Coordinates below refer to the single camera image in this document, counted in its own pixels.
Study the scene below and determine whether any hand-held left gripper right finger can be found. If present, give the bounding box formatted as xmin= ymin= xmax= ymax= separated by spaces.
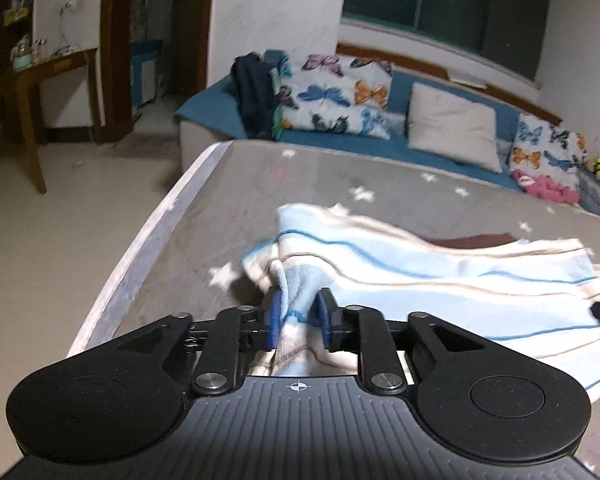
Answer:
xmin=314 ymin=287 xmax=487 ymax=397

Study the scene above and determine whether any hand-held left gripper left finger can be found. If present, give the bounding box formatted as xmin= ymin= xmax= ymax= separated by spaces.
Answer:
xmin=114 ymin=287 xmax=287 ymax=397

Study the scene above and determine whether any blue white striped towel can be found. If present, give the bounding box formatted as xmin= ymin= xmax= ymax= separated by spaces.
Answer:
xmin=240 ymin=202 xmax=600 ymax=404

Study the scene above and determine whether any grey star-print mattress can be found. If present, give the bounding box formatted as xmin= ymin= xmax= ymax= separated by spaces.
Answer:
xmin=67 ymin=139 xmax=600 ymax=480

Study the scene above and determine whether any pink plush toy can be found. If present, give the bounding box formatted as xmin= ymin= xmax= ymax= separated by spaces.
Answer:
xmin=510 ymin=169 xmax=581 ymax=206

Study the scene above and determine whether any dark red cloth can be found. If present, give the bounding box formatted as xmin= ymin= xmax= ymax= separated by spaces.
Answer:
xmin=419 ymin=232 xmax=517 ymax=252

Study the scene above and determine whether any small butterfly print pillow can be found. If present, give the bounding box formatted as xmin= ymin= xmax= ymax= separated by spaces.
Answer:
xmin=507 ymin=112 xmax=589 ymax=192

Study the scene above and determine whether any blue sofa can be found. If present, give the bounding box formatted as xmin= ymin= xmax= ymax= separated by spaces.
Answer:
xmin=174 ymin=50 xmax=600 ymax=222

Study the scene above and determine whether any brown doormat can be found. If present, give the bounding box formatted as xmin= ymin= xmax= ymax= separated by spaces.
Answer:
xmin=105 ymin=135 xmax=182 ymax=162

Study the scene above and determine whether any large butterfly print pillow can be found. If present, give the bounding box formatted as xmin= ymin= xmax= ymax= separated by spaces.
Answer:
xmin=274 ymin=52 xmax=397 ymax=140

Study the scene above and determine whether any dark backpack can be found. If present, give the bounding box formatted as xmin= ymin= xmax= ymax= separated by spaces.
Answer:
xmin=229 ymin=52 xmax=282 ymax=142

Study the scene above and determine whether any beige pillow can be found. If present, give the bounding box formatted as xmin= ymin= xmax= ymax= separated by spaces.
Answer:
xmin=405 ymin=82 xmax=504 ymax=174

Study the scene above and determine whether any book on window sill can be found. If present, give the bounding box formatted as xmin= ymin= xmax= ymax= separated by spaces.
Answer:
xmin=447 ymin=70 xmax=489 ymax=87

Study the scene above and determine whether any blue cabinet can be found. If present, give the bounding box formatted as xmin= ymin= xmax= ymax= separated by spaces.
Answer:
xmin=129 ymin=39 xmax=165 ymax=109

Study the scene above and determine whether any green framed window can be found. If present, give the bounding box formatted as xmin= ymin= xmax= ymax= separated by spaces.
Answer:
xmin=340 ymin=0 xmax=554 ymax=82

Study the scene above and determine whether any wooden desk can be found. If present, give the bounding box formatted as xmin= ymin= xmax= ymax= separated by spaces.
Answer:
xmin=0 ymin=47 xmax=104 ymax=196

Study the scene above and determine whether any mint green kettle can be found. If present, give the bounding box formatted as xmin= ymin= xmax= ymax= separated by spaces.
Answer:
xmin=9 ymin=34 xmax=34 ymax=69

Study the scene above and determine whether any wooden shelf unit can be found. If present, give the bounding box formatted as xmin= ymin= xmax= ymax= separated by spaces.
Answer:
xmin=0 ymin=0 xmax=39 ymax=147

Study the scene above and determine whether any wooden door frame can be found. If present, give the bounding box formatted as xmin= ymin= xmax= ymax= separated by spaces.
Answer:
xmin=99 ymin=0 xmax=217 ymax=144

